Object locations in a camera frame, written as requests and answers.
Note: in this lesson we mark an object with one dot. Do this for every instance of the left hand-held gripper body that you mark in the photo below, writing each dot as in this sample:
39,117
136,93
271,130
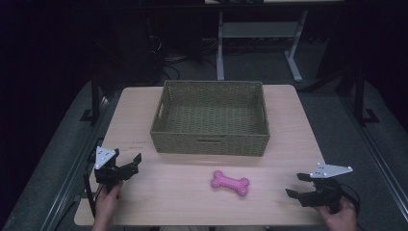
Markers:
107,173

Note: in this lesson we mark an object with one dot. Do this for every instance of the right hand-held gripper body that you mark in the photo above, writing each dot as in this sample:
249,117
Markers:
324,189

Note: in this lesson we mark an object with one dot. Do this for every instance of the pink bone dog toy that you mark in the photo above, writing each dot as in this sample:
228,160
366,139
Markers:
230,184

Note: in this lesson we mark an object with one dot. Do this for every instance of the green woven basket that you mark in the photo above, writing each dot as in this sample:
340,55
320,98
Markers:
210,122

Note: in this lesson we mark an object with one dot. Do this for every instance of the person's left hand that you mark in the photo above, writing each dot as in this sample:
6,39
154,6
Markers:
107,202

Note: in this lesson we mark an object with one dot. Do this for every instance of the person's right hand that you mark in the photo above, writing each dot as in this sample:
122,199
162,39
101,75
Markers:
340,219

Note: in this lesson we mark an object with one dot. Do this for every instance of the black metal stand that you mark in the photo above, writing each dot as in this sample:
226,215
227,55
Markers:
361,102
95,99

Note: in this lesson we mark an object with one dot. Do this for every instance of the grey metal floor rail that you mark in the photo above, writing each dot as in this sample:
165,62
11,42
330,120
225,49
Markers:
73,166
375,150

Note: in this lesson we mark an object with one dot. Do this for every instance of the grey metal desk frame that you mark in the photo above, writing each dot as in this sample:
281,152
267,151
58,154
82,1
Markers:
260,30

